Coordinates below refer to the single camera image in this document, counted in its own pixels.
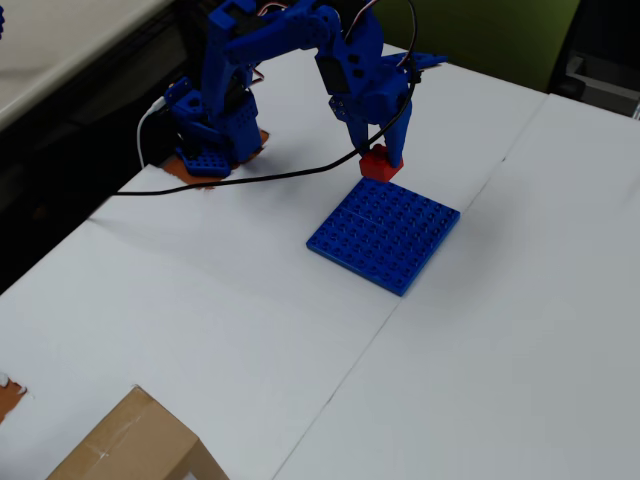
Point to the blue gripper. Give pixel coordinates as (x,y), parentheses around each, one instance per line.
(381,102)

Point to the red 2x2 building block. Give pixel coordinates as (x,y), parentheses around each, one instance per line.
(375,167)

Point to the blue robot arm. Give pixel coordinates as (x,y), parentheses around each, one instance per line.
(225,100)

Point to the blue 8x8 building plate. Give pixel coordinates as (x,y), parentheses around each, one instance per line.
(382,237)

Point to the green panel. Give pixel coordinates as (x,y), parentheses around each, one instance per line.
(475,35)

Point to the grey black box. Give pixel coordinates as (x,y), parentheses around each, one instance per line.
(600,75)

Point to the white foam board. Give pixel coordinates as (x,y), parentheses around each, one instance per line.
(175,350)
(500,350)

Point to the white side table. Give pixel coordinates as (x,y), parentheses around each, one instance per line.
(45,45)

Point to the brown cardboard box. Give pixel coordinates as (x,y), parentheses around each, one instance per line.
(135,440)

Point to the small blue object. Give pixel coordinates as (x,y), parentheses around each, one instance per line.
(1,22)

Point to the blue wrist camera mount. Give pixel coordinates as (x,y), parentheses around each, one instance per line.
(425,60)

